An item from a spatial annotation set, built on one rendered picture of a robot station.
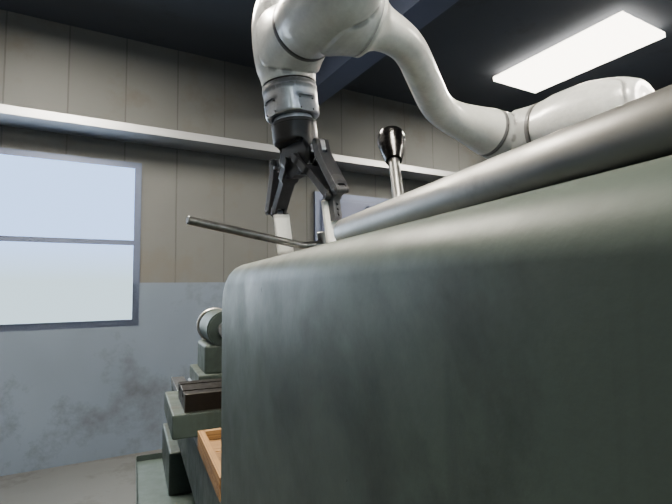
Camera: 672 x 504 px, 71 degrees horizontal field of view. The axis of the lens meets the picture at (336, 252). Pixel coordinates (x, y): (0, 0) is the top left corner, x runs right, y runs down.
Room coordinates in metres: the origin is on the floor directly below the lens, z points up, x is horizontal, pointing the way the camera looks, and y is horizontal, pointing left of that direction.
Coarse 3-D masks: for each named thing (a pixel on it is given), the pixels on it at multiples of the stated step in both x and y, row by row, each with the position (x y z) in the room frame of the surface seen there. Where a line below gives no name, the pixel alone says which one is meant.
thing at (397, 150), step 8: (384, 128) 0.51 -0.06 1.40; (392, 128) 0.50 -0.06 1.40; (400, 128) 0.51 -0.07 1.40; (384, 136) 0.50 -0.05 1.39; (392, 136) 0.50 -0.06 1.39; (400, 136) 0.50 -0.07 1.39; (384, 144) 0.50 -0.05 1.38; (392, 144) 0.49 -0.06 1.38; (400, 144) 0.50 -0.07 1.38; (384, 152) 0.50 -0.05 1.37; (392, 152) 0.49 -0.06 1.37; (400, 152) 0.49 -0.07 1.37; (384, 160) 0.50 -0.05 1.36; (400, 160) 0.50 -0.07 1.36
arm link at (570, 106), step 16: (592, 80) 0.84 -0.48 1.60; (608, 80) 0.79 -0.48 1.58; (624, 80) 0.78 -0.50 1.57; (640, 80) 0.77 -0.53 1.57; (560, 96) 0.85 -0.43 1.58; (576, 96) 0.82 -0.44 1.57; (592, 96) 0.79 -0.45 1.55; (608, 96) 0.78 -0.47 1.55; (624, 96) 0.76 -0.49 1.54; (640, 96) 0.77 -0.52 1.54; (544, 112) 0.87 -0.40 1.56; (560, 112) 0.84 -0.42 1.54; (576, 112) 0.82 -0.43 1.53; (592, 112) 0.79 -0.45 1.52; (528, 128) 0.91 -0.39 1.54; (544, 128) 0.87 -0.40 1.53; (560, 128) 0.85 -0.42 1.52
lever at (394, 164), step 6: (390, 162) 0.49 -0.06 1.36; (396, 162) 0.49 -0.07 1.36; (390, 168) 0.49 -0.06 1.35; (396, 168) 0.48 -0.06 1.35; (390, 174) 0.48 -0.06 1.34; (396, 174) 0.48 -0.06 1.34; (396, 180) 0.47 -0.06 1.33; (396, 186) 0.47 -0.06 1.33; (402, 186) 0.47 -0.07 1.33; (396, 192) 0.47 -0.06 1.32; (402, 192) 0.47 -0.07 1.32
